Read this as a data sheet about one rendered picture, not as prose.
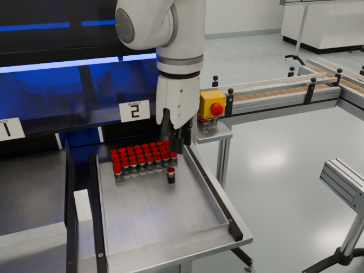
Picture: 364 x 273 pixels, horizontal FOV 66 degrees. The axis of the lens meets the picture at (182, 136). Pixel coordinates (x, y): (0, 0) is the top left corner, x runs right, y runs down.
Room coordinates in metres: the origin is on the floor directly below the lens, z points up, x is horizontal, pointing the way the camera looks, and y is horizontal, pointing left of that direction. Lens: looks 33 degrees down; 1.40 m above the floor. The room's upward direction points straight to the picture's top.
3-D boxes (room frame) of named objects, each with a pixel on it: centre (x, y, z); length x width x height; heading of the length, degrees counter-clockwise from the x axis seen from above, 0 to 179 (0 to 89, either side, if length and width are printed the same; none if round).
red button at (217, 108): (0.79, -0.11, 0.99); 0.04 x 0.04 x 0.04; 18
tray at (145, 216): (0.53, 0.07, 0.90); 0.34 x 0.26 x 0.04; 17
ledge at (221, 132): (0.87, -0.09, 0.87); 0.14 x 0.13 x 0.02; 18
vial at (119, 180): (0.57, 0.17, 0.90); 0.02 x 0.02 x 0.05
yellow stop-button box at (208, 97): (0.83, -0.09, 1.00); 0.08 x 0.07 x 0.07; 18
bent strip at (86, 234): (0.42, 0.21, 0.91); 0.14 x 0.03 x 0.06; 19
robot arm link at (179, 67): (0.50, 0.00, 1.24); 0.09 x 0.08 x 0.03; 151
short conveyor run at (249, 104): (1.05, -0.32, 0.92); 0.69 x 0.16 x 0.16; 108
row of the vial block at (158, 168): (0.61, 0.10, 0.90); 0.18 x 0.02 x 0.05; 107
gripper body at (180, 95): (0.50, 0.00, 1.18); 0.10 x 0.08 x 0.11; 151
